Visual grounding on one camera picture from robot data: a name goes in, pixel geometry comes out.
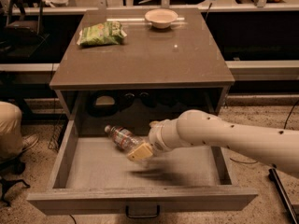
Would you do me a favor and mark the grey shoe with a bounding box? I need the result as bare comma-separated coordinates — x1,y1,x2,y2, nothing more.
22,133,39,152

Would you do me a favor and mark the person's beige trouser leg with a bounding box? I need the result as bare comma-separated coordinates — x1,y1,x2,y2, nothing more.
0,102,23,161

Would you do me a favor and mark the black floor cable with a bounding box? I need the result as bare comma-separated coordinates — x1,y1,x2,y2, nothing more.
229,100,299,165

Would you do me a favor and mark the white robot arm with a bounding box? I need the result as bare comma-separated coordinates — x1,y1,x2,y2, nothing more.
127,110,299,176

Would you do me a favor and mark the white paper bowl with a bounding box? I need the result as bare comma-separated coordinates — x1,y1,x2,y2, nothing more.
145,8,178,29

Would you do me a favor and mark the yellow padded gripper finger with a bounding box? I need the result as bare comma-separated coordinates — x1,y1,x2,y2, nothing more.
127,143,153,161

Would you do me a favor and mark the clear plastic water bottle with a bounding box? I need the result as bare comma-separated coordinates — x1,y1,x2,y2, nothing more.
105,125,146,157

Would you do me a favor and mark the green snack bag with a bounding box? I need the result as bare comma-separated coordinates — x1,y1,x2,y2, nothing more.
77,21,127,47

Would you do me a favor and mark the black drawer handle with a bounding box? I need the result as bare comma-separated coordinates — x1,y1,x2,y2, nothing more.
125,205,161,219

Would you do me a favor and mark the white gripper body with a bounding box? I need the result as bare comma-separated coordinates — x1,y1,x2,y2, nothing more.
148,119,178,153

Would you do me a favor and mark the black chair in background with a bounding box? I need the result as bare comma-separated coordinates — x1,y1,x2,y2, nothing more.
4,0,44,44

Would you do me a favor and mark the grey drawer cabinet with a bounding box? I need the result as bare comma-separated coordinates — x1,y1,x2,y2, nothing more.
50,8,234,136

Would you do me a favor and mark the black office chair base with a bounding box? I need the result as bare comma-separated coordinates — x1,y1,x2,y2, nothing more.
0,157,30,207

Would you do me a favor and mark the black metal bar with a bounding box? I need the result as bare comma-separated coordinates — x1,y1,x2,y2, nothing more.
268,168,299,224

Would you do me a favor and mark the open grey top drawer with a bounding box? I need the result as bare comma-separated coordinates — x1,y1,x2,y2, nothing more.
26,91,259,217

